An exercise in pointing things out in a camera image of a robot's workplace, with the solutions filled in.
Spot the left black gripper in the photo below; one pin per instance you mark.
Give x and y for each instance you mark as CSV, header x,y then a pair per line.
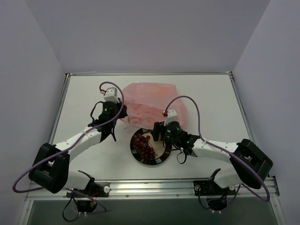
x,y
121,111

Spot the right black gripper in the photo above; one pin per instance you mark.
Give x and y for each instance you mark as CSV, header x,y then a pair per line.
x,y
158,129

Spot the red fake grape bunch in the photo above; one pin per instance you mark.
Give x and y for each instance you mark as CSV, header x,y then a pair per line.
x,y
143,147

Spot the pink plastic bag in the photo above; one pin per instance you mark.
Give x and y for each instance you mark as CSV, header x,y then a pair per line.
x,y
146,102

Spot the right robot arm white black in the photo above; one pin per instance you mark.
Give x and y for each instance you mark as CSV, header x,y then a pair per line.
x,y
249,165

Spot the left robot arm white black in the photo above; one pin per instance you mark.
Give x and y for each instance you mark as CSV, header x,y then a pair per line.
x,y
51,165

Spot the round plate dark rim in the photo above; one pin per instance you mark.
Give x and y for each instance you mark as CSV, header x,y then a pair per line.
x,y
162,150

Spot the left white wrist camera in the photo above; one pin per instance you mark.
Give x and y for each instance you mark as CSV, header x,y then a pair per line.
x,y
110,94

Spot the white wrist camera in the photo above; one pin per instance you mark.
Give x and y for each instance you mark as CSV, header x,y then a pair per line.
x,y
170,115
110,94

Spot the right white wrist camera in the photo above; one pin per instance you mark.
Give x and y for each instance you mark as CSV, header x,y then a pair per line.
x,y
170,115

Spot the aluminium front rail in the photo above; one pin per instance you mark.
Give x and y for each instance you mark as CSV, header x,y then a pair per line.
x,y
147,189

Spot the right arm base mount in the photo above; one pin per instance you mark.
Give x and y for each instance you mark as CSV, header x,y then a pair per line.
x,y
209,187

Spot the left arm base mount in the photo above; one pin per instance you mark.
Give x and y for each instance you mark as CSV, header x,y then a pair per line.
x,y
93,187

